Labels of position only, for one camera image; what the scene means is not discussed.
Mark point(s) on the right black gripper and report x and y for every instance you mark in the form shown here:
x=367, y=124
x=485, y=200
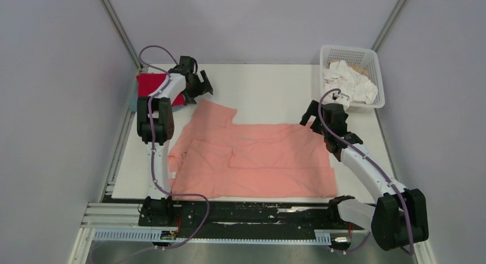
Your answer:
x=312, y=111

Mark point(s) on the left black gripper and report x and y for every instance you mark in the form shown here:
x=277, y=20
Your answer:
x=204, y=87

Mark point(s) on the salmon pink t-shirt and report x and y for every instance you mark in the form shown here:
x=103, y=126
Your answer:
x=216, y=157

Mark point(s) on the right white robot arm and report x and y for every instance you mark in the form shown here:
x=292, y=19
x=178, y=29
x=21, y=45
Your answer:
x=398, y=216

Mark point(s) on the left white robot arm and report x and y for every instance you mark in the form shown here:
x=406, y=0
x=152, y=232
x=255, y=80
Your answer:
x=155, y=126

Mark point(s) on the crumpled white t-shirt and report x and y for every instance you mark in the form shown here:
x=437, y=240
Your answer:
x=358, y=88

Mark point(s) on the white plastic laundry basket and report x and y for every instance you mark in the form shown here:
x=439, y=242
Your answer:
x=365, y=58

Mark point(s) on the folded red t-shirt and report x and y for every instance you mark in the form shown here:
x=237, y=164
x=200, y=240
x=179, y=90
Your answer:
x=149, y=82

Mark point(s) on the beige t-shirt in basket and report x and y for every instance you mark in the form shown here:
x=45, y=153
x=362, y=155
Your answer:
x=343, y=67

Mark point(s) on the folded teal t-shirt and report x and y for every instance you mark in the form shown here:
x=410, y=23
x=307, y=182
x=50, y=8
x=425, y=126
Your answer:
x=132, y=104

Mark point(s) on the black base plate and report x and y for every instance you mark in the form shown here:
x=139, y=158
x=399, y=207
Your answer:
x=243, y=220

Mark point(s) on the aluminium frame rail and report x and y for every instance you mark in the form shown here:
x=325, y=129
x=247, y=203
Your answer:
x=119, y=221

